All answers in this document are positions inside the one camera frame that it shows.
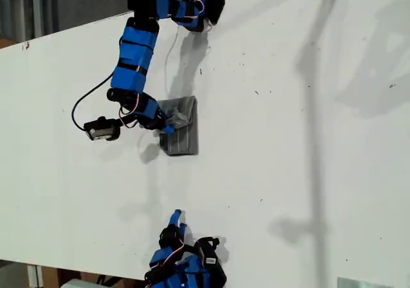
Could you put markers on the white table leg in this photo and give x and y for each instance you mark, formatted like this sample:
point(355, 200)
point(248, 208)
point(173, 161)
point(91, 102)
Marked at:
point(34, 276)

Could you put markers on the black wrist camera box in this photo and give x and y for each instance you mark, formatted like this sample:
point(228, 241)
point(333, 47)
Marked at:
point(102, 131)
point(208, 251)

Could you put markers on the black camera stalk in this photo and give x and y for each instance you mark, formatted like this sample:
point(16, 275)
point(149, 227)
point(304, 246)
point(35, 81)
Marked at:
point(126, 121)

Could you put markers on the white plastic container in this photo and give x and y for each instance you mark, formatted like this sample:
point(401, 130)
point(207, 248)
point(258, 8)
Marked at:
point(80, 283)

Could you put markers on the grey white-striped square towel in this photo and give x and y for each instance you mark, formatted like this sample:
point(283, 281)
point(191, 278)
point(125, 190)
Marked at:
point(185, 140)

